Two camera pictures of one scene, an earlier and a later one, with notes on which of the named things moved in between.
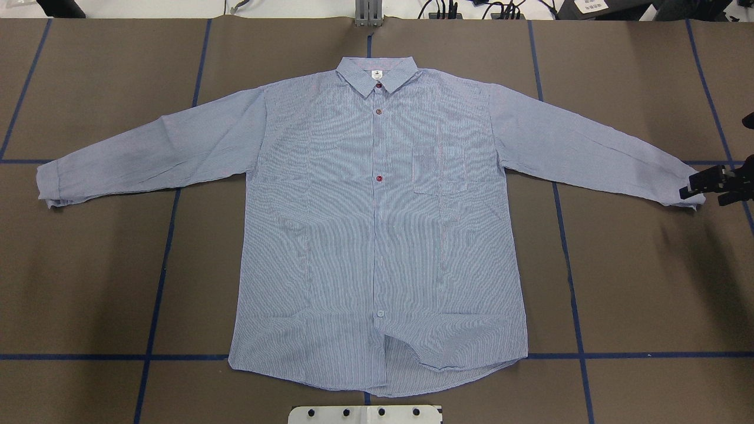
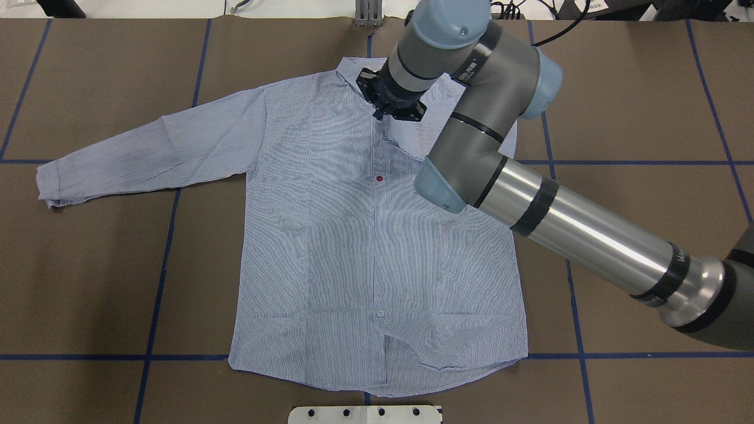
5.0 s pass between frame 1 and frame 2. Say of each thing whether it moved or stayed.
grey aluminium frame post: stayed
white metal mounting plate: stayed
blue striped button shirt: moved
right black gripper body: moved
